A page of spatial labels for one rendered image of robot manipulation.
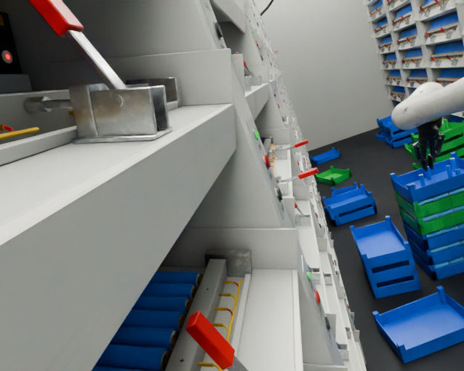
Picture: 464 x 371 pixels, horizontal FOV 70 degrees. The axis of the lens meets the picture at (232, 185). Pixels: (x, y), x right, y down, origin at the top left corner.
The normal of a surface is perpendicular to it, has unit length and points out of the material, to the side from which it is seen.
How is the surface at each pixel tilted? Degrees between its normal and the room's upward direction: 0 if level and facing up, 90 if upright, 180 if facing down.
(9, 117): 108
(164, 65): 90
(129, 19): 90
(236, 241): 90
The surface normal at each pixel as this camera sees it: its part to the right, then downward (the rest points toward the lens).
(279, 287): -0.07, -0.95
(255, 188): -0.15, 0.32
